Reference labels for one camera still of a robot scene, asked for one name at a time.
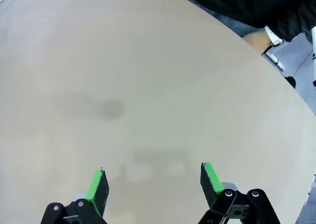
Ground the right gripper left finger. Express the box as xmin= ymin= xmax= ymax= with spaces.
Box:
xmin=40 ymin=169 xmax=111 ymax=224

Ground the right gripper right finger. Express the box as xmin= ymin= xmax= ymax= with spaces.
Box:
xmin=197 ymin=161 xmax=281 ymax=224

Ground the person's left forearm black sleeve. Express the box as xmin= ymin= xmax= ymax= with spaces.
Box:
xmin=268 ymin=0 xmax=316 ymax=43

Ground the person's left hand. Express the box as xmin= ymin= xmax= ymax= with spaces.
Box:
xmin=243 ymin=31 xmax=272 ymax=54

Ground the black rounded item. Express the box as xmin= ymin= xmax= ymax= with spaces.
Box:
xmin=283 ymin=76 xmax=296 ymax=89

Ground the white wristwatch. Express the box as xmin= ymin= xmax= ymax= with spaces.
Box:
xmin=264 ymin=25 xmax=284 ymax=47

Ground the person's black jacket torso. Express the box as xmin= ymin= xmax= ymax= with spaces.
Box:
xmin=181 ymin=0 xmax=316 ymax=29

